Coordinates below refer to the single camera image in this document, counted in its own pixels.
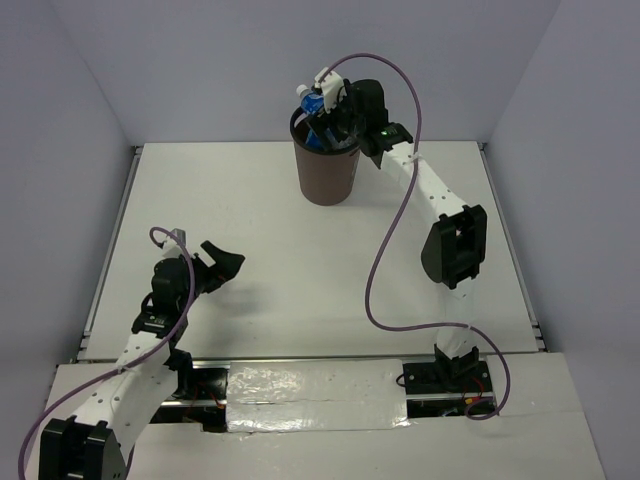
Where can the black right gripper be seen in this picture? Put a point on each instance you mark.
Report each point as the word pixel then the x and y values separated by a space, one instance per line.
pixel 321 122

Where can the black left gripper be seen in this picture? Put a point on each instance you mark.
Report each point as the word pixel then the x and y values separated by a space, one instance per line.
pixel 227 264

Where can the clear bottle dark blue label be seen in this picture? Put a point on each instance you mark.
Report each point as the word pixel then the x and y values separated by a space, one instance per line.
pixel 311 102

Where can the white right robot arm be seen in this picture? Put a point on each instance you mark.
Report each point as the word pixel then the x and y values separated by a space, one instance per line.
pixel 455 246

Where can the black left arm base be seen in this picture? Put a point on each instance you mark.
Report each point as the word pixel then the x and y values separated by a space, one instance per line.
pixel 199 398

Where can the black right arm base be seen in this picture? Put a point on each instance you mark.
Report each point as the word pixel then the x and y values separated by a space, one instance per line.
pixel 448 388

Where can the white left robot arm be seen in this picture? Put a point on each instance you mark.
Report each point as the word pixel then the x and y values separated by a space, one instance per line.
pixel 98 439

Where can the brown plastic garbage bin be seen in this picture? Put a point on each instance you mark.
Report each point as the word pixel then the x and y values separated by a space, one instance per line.
pixel 325 178

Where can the silver foil tape sheet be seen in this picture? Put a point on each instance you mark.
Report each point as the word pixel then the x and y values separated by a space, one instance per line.
pixel 284 397

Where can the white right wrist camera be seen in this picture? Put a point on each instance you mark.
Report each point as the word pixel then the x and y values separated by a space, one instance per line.
pixel 331 86

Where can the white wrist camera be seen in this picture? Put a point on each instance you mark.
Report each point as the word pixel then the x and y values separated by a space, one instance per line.
pixel 331 86
pixel 175 238

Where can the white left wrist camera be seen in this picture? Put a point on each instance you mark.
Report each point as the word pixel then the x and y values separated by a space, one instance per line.
pixel 175 238

